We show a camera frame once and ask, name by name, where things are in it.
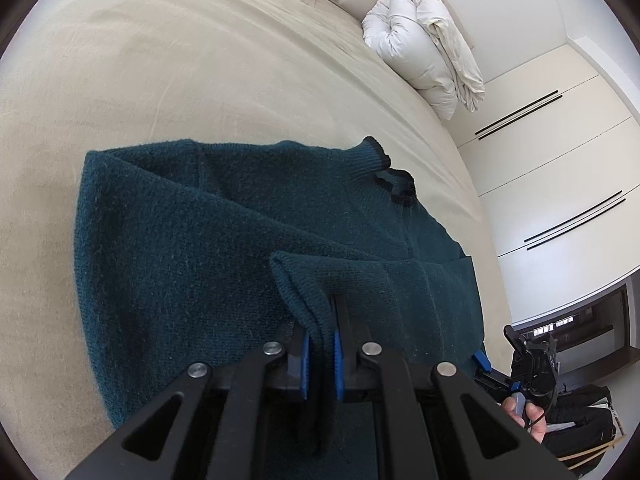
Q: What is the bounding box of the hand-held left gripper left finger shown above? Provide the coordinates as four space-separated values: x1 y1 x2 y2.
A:
64 324 312 480

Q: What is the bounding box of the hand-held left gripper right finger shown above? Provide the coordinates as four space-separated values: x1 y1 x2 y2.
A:
332 295 577 480

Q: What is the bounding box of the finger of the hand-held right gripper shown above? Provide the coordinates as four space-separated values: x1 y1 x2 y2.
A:
471 350 517 402

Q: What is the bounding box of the dark teal knit sweater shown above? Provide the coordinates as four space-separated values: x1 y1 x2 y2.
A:
74 136 488 461

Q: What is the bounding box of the person's right hand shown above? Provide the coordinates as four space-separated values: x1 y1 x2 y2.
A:
501 392 549 445

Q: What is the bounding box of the dark wooden shelf niche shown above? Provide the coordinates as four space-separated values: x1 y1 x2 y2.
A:
515 282 632 376

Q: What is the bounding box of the black bag on floor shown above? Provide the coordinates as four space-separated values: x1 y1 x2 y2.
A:
542 384 623 461

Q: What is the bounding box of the white folded duvet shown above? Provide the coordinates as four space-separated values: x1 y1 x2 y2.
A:
361 0 487 121

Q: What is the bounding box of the beige bed sheet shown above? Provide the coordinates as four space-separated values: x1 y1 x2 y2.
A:
0 0 503 480

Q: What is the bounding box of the white wardrobe with black handles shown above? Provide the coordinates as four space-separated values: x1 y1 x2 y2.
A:
452 40 640 328

